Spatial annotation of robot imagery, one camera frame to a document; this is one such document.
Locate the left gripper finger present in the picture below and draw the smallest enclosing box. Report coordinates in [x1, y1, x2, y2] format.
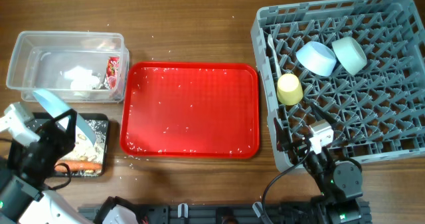
[54, 109, 77, 144]
[36, 118, 63, 141]

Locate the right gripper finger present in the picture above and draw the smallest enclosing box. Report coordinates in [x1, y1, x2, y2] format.
[274, 118, 285, 151]
[309, 102, 337, 126]

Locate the light blue plate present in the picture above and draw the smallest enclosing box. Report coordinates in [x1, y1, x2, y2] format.
[33, 88, 97, 146]

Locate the orange carrot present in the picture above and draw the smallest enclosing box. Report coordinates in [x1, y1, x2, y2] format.
[54, 160, 102, 173]

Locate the yellow plastic cup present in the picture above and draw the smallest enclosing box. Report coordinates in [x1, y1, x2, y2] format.
[276, 74, 303, 106]

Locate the white tissue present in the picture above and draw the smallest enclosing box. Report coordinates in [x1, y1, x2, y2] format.
[64, 66, 102, 90]

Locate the light blue bowl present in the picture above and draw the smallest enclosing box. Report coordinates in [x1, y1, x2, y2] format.
[296, 41, 337, 76]

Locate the green bowl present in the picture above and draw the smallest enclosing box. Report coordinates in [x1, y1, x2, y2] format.
[331, 37, 367, 75]

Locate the red snack wrapper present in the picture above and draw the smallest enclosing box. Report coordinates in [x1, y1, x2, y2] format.
[104, 56, 120, 90]

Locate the white plastic spoon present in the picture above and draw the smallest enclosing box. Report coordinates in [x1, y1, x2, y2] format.
[267, 34, 282, 79]

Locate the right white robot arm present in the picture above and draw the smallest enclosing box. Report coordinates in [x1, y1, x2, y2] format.
[266, 103, 363, 223]

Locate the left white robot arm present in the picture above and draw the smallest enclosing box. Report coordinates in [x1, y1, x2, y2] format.
[1, 109, 90, 223]

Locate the grey dishwasher rack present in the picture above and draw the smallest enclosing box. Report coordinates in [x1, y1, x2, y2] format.
[251, 0, 424, 164]

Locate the black rectangular tray bin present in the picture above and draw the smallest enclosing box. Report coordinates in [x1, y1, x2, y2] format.
[8, 112, 110, 178]

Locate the clear plastic storage bin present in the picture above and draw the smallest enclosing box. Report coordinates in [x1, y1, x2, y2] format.
[5, 31, 129, 103]

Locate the red plastic serving tray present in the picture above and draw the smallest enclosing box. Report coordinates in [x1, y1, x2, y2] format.
[120, 62, 260, 159]

